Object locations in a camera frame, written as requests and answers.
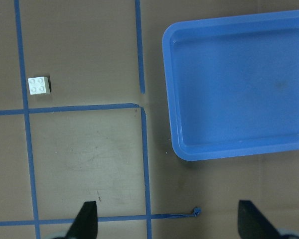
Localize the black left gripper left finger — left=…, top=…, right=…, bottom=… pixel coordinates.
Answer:
left=65, top=201, right=98, bottom=239

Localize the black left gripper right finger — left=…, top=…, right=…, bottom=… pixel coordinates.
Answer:
left=238, top=200, right=281, bottom=239

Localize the brown paper table cover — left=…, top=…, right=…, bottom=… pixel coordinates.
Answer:
left=0, top=0, right=299, bottom=239

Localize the white block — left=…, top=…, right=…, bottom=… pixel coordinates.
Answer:
left=27, top=76, right=51, bottom=95

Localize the blue plastic tray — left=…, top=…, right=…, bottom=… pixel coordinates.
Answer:
left=162, top=10, right=299, bottom=161

